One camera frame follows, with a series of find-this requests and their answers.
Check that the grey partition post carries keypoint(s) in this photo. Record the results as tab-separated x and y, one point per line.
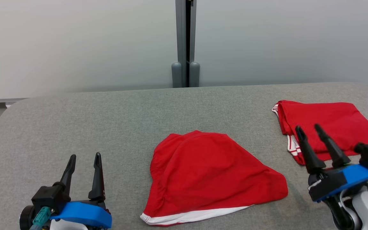
180	32

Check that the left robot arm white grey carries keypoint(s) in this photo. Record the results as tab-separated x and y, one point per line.
65	225

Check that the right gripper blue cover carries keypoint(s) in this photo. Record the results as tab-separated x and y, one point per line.
334	183

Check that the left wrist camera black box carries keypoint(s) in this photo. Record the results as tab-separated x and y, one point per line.
48	198

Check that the red shorts white hem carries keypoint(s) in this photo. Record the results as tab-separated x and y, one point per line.
209	172

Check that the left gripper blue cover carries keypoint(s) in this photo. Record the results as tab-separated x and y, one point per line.
81	214

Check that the grey cylindrical post foot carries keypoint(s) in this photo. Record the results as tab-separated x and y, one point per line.
194	75
176	76

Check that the red white basketball jersey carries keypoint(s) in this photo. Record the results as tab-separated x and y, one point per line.
331	121

